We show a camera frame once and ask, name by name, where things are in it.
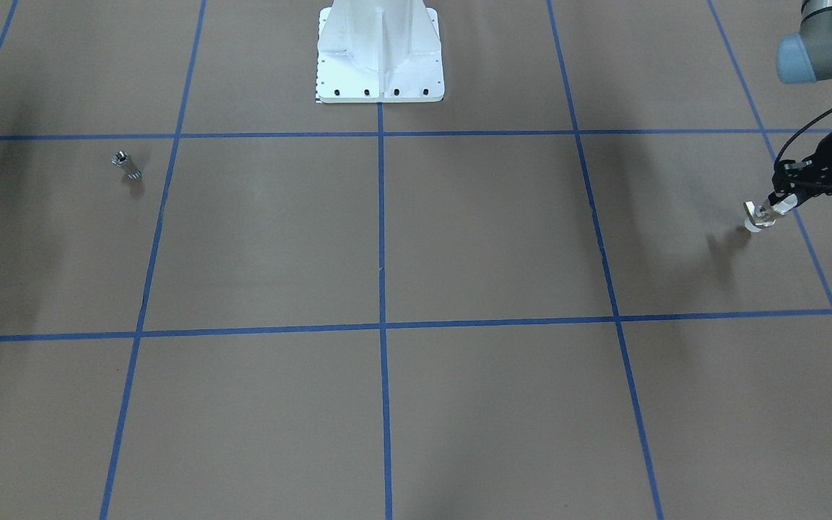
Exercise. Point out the white PPR valve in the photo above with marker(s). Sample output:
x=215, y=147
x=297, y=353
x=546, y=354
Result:
x=759, y=217

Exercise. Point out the white camera stand column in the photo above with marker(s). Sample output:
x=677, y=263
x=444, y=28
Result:
x=379, y=52

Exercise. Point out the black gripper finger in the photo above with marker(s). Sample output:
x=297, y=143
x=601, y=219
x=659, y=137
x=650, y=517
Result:
x=778, y=205

